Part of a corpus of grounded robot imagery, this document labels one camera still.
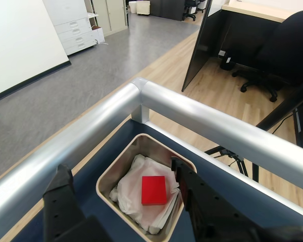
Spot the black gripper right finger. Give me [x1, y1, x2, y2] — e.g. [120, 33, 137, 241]
[170, 156, 261, 242]

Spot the white open cardboard box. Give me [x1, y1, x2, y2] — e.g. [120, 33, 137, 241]
[88, 14, 106, 45]

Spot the black low cabinet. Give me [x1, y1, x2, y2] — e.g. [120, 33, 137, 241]
[150, 0, 185, 21]

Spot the beige metal box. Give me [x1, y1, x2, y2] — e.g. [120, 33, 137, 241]
[95, 133, 197, 242]

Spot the red cube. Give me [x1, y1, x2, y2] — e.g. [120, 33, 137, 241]
[141, 175, 168, 206]

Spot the dark grey-blue mat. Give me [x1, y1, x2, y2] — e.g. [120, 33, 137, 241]
[10, 118, 303, 242]

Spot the black bin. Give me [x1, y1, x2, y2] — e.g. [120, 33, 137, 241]
[219, 51, 237, 72]

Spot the cream drawer unit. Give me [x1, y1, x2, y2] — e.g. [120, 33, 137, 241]
[136, 0, 152, 16]

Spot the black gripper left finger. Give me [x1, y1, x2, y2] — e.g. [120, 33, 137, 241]
[41, 163, 89, 242]

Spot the light wood desk top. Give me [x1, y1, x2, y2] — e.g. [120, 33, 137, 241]
[221, 0, 293, 23]

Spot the black desk side panel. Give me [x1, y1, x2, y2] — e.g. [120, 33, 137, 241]
[181, 0, 224, 93]

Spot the black tripod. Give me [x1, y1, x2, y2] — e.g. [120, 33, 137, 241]
[204, 75, 303, 184]

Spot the white crumpled cloth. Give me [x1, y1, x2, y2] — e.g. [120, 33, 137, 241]
[109, 154, 184, 234]

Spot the black office chair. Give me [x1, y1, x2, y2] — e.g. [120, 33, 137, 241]
[183, 0, 198, 22]
[231, 9, 303, 103]

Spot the white drawer cabinet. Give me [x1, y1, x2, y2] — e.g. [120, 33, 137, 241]
[53, 16, 96, 56]

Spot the black floor cable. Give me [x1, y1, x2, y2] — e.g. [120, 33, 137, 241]
[271, 114, 295, 134]

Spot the silver tubular cart rail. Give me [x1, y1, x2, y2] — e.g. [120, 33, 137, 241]
[0, 77, 303, 235]

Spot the beige metal cabinet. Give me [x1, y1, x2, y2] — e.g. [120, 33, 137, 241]
[84, 0, 129, 36]

